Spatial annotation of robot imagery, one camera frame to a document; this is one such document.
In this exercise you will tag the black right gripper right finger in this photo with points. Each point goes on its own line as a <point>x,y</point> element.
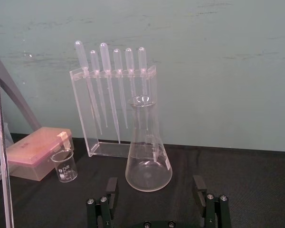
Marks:
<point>204,197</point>

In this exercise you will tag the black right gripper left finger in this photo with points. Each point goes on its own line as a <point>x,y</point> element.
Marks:
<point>111,192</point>

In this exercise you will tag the small clear glass beaker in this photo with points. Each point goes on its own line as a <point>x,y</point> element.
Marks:
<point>64,169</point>

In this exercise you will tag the clear acrylic pipette rack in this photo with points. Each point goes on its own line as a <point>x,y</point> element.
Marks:
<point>90,123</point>

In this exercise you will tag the black table cloth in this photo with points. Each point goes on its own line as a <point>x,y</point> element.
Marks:
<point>228,180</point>

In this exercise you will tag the clear glass conical flask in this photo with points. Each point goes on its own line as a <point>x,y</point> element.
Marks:
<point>147,152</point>

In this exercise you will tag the pink translucent plastic box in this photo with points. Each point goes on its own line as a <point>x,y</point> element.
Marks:
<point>33,152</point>

